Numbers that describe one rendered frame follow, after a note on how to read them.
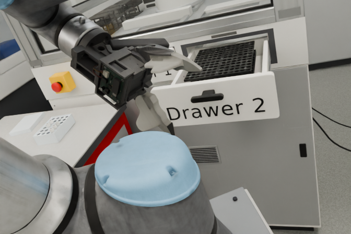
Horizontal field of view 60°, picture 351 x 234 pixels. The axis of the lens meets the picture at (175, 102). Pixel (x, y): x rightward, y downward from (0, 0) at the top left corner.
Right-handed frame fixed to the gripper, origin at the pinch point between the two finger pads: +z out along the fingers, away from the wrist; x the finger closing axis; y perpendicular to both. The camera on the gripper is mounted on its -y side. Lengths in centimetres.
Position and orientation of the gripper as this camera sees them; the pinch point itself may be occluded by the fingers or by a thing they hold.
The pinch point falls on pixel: (189, 105)
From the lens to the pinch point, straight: 49.5
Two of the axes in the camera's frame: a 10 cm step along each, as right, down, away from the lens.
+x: 2.8, -7.0, -6.5
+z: 7.9, 5.6, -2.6
